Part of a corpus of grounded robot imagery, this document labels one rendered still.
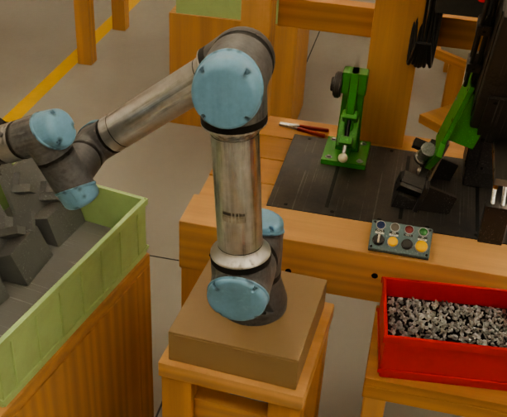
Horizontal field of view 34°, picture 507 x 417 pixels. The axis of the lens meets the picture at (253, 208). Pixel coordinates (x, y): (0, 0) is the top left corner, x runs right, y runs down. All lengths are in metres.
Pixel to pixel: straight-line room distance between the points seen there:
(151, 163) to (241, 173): 2.75
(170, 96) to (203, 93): 0.21
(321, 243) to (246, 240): 0.59
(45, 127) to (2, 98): 3.40
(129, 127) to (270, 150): 0.96
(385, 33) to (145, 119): 1.04
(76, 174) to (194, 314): 0.43
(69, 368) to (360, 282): 0.74
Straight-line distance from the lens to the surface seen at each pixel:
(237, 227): 1.50
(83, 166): 1.59
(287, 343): 1.74
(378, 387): 1.90
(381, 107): 2.55
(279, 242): 1.70
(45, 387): 1.95
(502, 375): 1.91
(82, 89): 4.96
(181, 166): 4.16
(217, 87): 1.35
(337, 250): 2.09
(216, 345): 1.75
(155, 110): 1.58
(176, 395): 1.87
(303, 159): 2.44
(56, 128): 1.53
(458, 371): 1.89
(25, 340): 1.82
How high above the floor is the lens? 2.10
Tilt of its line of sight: 33 degrees down
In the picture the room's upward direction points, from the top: 3 degrees clockwise
